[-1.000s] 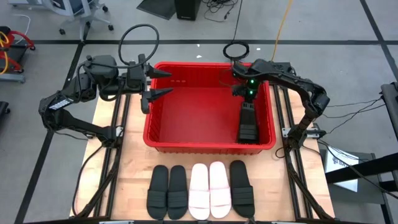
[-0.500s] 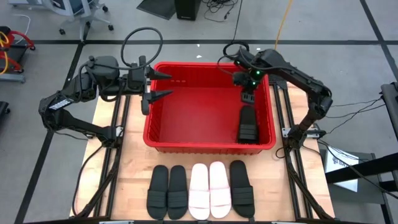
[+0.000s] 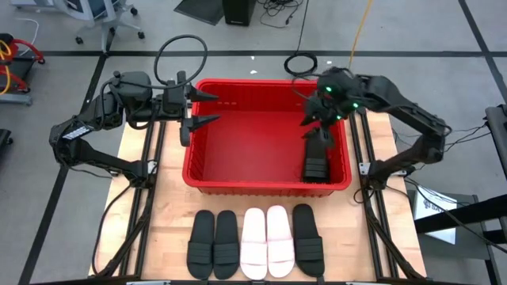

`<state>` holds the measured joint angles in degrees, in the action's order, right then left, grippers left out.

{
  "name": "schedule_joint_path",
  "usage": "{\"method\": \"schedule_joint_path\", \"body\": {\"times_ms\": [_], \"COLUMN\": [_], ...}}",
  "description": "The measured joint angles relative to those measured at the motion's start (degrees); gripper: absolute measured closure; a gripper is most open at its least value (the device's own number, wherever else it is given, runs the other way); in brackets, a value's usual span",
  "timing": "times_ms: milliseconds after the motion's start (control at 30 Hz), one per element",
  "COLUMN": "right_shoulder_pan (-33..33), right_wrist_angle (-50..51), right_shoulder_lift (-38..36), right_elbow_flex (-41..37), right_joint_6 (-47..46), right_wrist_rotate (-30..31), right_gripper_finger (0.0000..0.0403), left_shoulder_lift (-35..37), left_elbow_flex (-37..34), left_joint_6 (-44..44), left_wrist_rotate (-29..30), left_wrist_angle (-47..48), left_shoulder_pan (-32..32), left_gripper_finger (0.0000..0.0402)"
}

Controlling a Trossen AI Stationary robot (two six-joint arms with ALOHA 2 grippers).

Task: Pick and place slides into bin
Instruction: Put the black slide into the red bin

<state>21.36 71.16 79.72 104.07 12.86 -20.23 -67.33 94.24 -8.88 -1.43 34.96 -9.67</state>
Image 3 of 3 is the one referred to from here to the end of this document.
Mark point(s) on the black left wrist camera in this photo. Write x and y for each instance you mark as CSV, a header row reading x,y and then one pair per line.
x,y
174,97

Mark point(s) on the red-framed cart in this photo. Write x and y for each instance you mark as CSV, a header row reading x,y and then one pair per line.
x,y
20,63

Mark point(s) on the white printed paper sheet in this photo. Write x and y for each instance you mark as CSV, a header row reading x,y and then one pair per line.
x,y
429,206

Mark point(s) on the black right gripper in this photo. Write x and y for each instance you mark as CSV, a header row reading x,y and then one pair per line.
x,y
328,111

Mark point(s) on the black table frame rails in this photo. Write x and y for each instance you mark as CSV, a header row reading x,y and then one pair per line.
x,y
161,136
355,138

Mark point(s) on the black floor mat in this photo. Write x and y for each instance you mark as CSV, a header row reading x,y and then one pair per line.
x,y
202,10

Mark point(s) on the black slide sandal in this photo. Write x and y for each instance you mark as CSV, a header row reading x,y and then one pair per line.
x,y
309,249
200,253
226,253
315,168

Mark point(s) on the grey office chair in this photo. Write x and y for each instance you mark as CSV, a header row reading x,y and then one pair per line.
x,y
106,33

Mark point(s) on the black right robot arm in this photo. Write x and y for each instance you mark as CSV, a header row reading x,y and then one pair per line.
x,y
400,103

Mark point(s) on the red plastic bin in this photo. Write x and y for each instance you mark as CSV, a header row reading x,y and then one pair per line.
x,y
253,150

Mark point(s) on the white slide sandal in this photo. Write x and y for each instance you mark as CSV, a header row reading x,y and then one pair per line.
x,y
280,249
253,253

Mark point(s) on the black metal beam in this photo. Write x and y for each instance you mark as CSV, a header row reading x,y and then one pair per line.
x,y
467,213

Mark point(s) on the grey cabinet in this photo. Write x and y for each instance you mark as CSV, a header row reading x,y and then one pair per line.
x,y
471,243

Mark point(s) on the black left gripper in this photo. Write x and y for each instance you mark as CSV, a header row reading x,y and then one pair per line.
x,y
184,134

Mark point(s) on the black computer tower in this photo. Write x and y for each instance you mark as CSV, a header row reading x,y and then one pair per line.
x,y
239,12

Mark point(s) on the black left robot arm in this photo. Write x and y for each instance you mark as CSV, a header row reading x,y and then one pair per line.
x,y
91,156

